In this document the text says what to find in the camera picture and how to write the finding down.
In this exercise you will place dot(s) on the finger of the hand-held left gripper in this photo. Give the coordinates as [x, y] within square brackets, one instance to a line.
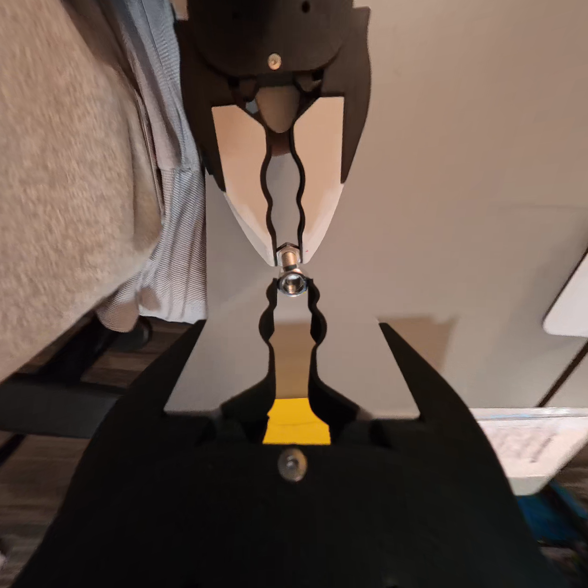
[324, 174]
[239, 174]

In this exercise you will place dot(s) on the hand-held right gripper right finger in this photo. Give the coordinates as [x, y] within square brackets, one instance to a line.
[363, 367]

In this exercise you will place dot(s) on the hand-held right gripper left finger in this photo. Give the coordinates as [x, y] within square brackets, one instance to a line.
[220, 363]

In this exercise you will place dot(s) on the steel hex nut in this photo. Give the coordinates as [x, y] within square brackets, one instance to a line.
[281, 253]

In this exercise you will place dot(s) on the steel hex bolt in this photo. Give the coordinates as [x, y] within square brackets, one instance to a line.
[292, 284]

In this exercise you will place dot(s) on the grey desk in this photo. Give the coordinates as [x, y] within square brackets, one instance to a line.
[459, 183]

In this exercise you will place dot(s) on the striped blue shirt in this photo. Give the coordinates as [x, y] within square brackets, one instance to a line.
[179, 229]

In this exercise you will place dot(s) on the yellow plastic bin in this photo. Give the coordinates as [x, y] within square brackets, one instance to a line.
[296, 422]

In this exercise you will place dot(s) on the laminated paper sheet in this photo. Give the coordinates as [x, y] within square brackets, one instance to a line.
[519, 445]

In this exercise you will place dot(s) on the blue plastic object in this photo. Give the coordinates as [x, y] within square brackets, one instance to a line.
[546, 510]

